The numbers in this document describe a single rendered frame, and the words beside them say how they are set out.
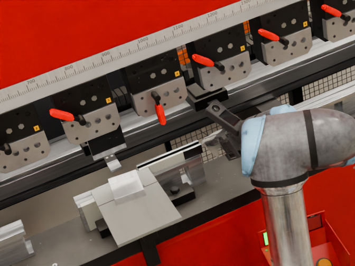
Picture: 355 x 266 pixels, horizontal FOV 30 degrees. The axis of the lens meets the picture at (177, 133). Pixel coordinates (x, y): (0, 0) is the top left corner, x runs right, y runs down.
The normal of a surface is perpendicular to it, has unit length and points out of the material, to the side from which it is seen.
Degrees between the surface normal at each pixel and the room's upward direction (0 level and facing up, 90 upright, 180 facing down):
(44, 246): 0
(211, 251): 90
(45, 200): 0
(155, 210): 0
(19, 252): 90
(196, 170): 90
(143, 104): 90
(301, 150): 73
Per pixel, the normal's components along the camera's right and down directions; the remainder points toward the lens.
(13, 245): 0.37, 0.45
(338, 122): 0.37, -0.51
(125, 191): -0.21, -0.81
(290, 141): -0.17, -0.04
